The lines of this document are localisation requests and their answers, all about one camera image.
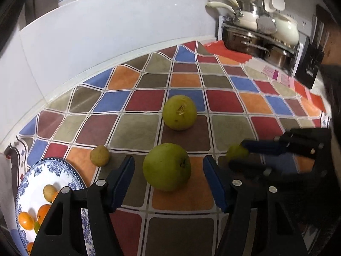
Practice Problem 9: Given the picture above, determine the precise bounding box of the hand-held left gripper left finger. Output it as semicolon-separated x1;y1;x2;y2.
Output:
35;155;135;256

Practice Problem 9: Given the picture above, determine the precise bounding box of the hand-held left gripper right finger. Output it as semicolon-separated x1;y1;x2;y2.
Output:
203;155;307;256

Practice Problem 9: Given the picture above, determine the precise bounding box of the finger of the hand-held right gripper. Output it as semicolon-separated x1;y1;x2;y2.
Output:
241;138;291;156
229;159;298;178

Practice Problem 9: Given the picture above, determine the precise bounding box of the green apple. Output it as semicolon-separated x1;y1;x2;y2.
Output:
142;143;192;192

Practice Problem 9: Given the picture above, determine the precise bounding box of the small yellow plum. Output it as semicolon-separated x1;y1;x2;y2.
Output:
90;145;110;167
43;184;58;202

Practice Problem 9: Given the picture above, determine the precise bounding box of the blue-rimmed white plate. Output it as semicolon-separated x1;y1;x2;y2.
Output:
15;158;96;256

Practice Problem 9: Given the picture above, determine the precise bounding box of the black knife block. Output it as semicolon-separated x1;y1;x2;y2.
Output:
294;4;331;90

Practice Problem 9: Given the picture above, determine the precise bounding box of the colourful checked tablecloth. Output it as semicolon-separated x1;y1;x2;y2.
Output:
5;41;331;256

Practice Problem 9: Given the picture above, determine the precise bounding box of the large green pomelo far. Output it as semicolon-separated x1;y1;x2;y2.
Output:
162;95;198;131

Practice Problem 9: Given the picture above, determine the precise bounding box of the large steel pot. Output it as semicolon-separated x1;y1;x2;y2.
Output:
264;44;298;69
222;27;270;57

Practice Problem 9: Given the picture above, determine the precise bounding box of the red patterned mat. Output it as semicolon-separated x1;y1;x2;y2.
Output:
205;40;331;118

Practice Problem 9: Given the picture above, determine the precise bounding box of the cream ceramic kettle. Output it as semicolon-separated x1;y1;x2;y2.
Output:
273;13;300;46

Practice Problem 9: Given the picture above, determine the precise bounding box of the steel spatula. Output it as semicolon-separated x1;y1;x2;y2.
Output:
257;0;278;34

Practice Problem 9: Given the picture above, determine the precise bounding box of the metal pot rack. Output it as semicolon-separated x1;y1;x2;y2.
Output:
217;15;306;77

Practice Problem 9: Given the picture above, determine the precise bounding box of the steel lidded pot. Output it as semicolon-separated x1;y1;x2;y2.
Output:
241;0;263;15

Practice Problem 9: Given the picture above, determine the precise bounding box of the wall power outlet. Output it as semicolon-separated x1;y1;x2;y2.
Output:
284;9;312;37

